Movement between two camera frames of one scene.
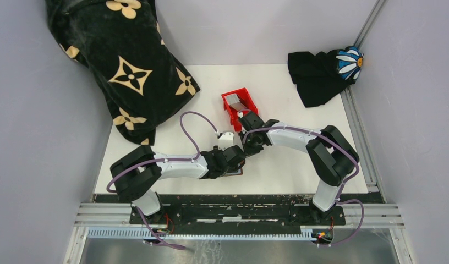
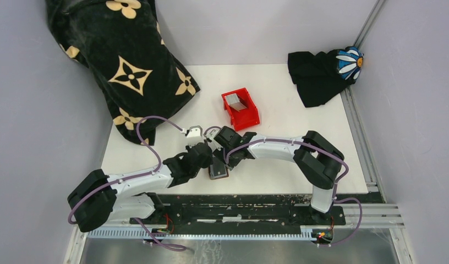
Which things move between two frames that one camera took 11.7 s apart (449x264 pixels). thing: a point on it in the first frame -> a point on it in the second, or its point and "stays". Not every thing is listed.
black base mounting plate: x=241 y=213 stays
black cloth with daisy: x=321 y=78 stays
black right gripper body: x=250 y=146 -> x=231 y=159
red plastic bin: x=235 y=115 stays
